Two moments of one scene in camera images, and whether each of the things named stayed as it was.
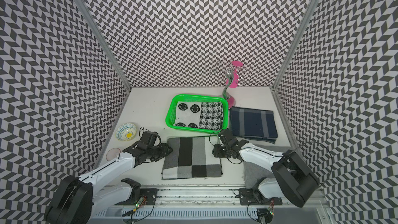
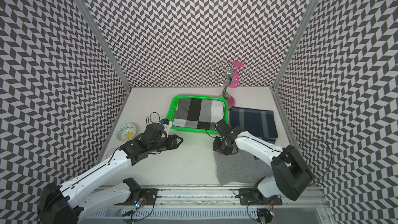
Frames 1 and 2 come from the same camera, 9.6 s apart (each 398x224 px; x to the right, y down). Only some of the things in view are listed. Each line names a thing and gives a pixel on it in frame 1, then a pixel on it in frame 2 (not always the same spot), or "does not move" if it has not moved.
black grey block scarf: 192,157 -> 199,113
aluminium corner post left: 97,28 does not move
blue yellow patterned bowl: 126,131 does not move
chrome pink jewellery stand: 234,74 does not move
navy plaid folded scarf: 253,124 does not move
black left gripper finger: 162,150 -> 173,141
